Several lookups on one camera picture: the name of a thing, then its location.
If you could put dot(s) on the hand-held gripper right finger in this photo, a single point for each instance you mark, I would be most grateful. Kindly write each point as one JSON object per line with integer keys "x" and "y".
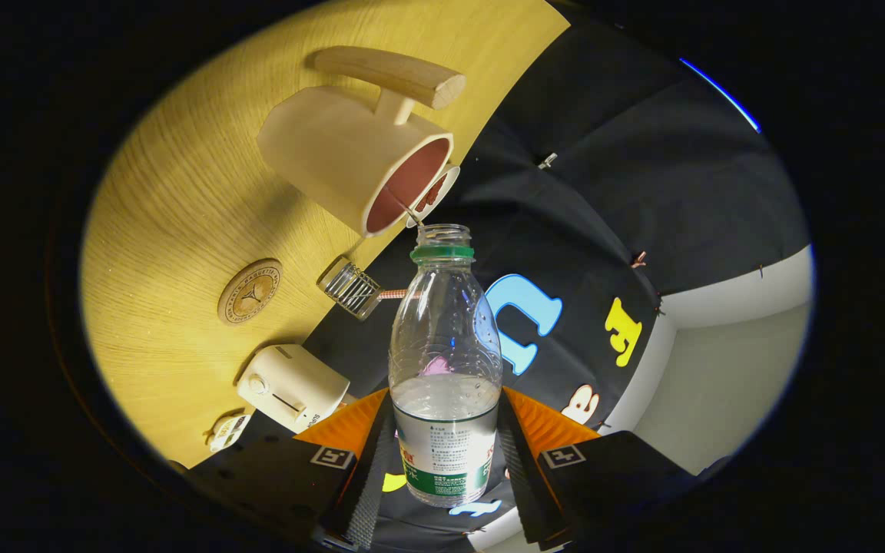
{"x": 523, "y": 484}

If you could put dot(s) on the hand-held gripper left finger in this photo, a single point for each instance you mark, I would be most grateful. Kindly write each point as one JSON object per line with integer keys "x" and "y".
{"x": 366, "y": 491}

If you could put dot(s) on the clear plastic juice bottle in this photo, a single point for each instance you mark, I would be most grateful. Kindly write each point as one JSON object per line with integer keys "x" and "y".
{"x": 446, "y": 346}

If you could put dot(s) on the round cork coaster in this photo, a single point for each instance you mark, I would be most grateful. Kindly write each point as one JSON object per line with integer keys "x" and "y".
{"x": 250, "y": 292}

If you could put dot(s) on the white toaster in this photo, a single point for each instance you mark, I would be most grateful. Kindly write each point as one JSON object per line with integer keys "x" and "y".
{"x": 293, "y": 384}

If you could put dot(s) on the white divided snack dish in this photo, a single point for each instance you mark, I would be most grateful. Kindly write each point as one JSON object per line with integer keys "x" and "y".
{"x": 229, "y": 434}

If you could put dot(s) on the red cloth clip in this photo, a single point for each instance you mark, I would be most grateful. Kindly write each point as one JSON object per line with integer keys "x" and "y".
{"x": 638, "y": 259}

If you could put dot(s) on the brown sausage pieces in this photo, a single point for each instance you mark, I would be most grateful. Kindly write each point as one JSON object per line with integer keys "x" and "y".
{"x": 433, "y": 193}

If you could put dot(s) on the white round plate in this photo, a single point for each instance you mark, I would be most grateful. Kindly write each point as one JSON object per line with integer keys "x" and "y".
{"x": 449, "y": 184}

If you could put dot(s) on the black backdrop cloth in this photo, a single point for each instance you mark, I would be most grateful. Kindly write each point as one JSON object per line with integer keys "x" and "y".
{"x": 604, "y": 177}

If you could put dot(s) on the silver cloth clip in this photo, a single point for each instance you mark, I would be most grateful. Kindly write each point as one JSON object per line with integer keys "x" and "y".
{"x": 547, "y": 160}

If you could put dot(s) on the wooden table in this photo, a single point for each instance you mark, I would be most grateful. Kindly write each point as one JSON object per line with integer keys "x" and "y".
{"x": 181, "y": 215}

